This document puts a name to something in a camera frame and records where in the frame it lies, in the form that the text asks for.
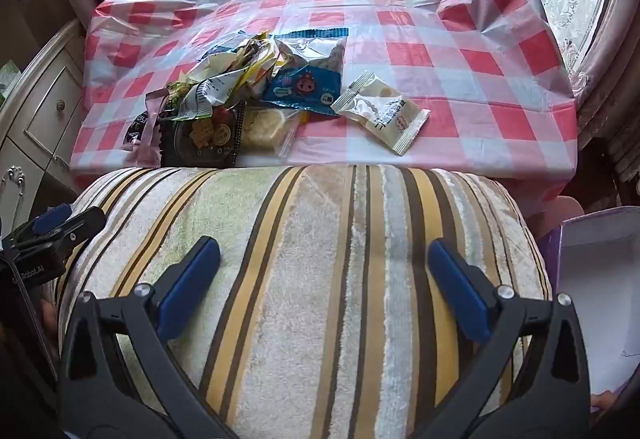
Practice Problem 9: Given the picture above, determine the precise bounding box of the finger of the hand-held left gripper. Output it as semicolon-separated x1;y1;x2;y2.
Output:
30;205;76;239
10;208;107;253

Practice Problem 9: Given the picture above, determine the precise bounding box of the yellow plum packet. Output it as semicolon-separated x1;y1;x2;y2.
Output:
244;59;282;100
239;33;277;72

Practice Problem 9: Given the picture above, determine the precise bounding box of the white snack packet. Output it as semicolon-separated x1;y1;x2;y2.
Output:
331;72;431;157

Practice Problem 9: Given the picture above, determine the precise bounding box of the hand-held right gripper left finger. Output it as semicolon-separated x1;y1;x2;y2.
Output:
59;235;223;439

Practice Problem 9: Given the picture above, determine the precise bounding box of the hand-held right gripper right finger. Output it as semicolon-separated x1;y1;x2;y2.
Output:
427;239;592;439

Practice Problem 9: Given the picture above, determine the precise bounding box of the black cracker packet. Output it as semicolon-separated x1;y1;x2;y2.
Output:
159;105;246;168

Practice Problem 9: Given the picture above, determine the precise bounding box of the cream drawer cabinet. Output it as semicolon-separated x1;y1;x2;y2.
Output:
0;16;97;240

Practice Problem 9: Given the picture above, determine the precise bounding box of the pink stool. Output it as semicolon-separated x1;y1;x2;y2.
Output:
529;196;585;241

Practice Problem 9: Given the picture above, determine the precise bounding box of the mauve snack packet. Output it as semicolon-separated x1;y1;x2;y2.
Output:
121;92;174;166

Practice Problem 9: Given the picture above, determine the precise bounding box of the clear cookie packet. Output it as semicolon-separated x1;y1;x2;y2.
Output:
239;105;302;158

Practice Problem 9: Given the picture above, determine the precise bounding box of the small green pea packet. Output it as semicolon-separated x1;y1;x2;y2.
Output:
167;79;201;121

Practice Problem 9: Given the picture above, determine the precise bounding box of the white cardboard box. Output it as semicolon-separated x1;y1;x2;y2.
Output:
542;205;640;412

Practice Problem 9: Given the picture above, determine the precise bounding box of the red white checked tablecloth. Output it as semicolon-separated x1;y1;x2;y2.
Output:
70;0;579;206

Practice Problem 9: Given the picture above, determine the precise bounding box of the mauve patterned curtain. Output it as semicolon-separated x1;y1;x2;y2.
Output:
565;0;640;136

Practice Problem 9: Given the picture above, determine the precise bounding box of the striped plush blanket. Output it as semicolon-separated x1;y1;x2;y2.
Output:
52;164;553;439

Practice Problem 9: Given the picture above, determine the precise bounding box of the white green crumpled packet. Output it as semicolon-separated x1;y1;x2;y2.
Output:
180;73;237;121

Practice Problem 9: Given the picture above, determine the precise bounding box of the blue snack packet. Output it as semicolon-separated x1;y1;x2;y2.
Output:
262;28;350;118

